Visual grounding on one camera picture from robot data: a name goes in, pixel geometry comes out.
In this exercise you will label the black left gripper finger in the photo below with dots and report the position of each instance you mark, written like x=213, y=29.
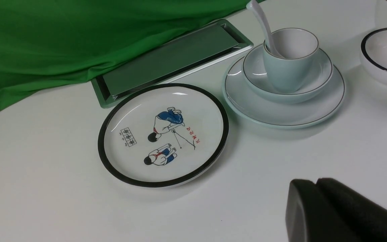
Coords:
x=329, y=211

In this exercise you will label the pale blue thin-rimmed bowl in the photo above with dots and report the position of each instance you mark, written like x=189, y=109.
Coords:
x=257, y=80

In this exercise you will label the pale blue cup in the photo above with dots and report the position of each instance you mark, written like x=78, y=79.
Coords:
x=297, y=49

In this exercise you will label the plain white ceramic spoon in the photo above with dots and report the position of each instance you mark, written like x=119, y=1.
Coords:
x=255, y=8

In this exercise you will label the pale blue plain plate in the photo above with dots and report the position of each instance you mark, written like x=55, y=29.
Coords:
x=246, y=104

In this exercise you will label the black-rimmed illustrated plate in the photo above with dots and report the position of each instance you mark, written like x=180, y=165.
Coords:
x=163, y=136

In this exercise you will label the green backdrop cloth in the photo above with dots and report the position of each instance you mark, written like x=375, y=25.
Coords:
x=51, y=43

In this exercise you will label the metal table cable hatch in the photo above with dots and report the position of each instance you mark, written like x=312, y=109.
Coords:
x=171, y=61

